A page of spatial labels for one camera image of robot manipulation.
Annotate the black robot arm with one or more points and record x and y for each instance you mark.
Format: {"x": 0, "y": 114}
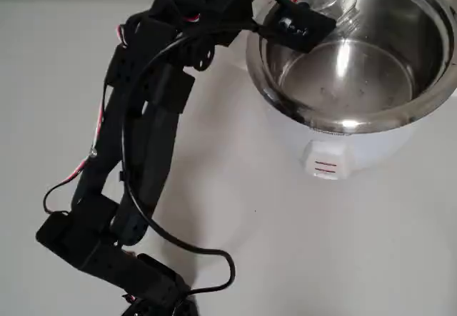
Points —
{"x": 157, "y": 134}

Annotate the white rice cooker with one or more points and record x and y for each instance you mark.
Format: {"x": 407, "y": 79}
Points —
{"x": 375, "y": 152}

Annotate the steel inner cooking pot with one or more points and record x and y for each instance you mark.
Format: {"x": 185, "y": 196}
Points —
{"x": 375, "y": 80}

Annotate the black gripper camera module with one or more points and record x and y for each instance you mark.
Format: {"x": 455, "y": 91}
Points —
{"x": 303, "y": 30}

